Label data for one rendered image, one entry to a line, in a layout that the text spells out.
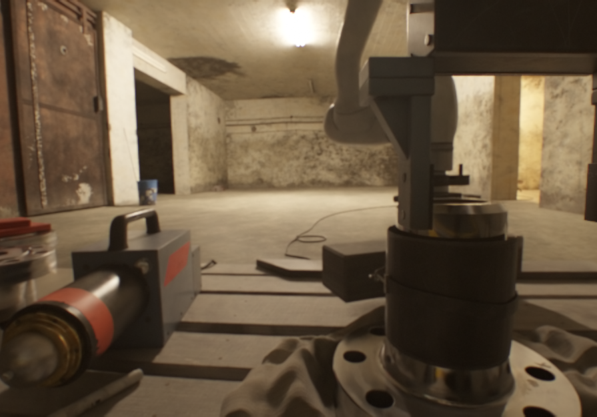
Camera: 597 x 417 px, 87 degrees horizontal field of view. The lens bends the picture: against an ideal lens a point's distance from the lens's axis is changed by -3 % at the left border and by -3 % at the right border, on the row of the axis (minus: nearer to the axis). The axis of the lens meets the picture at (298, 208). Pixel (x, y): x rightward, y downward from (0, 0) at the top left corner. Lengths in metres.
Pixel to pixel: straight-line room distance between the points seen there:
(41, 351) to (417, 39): 0.43
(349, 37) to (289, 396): 0.57
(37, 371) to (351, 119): 0.63
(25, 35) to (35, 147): 1.29
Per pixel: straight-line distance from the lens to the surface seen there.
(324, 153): 10.81
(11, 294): 0.98
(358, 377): 0.41
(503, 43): 0.23
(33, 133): 4.94
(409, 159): 0.21
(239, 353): 0.57
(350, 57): 0.68
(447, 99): 0.70
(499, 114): 5.83
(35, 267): 0.92
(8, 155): 4.76
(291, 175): 10.88
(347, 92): 0.71
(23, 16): 5.25
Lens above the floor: 0.42
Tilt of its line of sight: 6 degrees down
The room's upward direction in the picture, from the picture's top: 1 degrees counter-clockwise
